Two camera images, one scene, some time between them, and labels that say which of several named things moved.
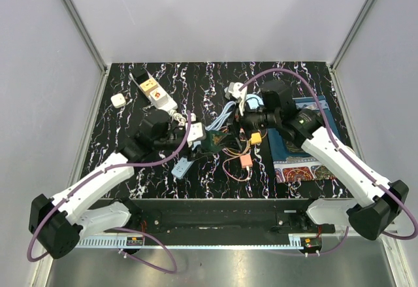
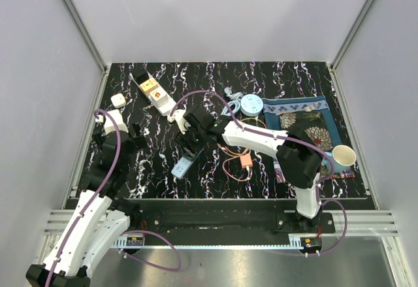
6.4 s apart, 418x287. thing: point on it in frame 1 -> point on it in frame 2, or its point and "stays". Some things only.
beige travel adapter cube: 148,85 stays
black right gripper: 234,142 -> 182,141
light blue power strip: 181,168 stays
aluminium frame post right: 360,17 stays
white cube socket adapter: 158,95 stays
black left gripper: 196,153 -> 138,141
